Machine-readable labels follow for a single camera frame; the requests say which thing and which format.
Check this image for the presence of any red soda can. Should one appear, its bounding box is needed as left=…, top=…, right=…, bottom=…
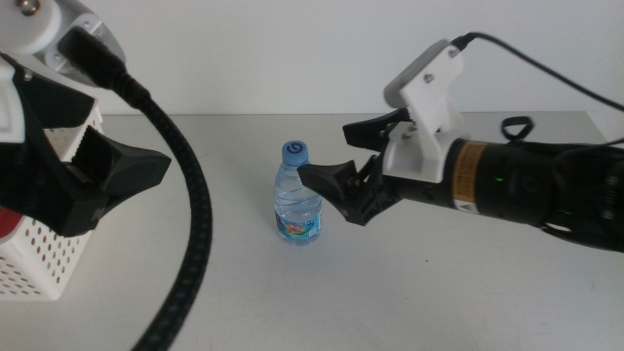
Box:
left=0, top=207, right=24, bottom=240

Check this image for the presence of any small water bottle blue cap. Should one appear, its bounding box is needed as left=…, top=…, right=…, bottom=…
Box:
left=272, top=139, right=324, bottom=248

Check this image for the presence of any white perforated plastic basket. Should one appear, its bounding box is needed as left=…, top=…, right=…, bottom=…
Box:
left=0, top=99, right=106, bottom=301

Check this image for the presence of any black strap loop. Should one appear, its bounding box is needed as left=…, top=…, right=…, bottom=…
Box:
left=500, top=115, right=535, bottom=143

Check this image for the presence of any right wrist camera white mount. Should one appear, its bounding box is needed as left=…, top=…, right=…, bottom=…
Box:
left=382, top=38, right=472, bottom=185

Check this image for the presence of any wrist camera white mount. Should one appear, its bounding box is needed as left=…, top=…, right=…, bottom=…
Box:
left=0, top=0, right=127, bottom=145
left=382, top=38, right=472, bottom=185

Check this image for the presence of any thick braided black cable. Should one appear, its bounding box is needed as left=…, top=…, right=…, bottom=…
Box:
left=57, top=26, right=215, bottom=351

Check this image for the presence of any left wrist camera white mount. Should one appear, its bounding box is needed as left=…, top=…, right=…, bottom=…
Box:
left=0, top=0, right=127, bottom=145

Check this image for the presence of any smooth black camera cable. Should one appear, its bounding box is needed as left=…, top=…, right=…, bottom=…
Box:
left=448, top=31, right=624, bottom=113

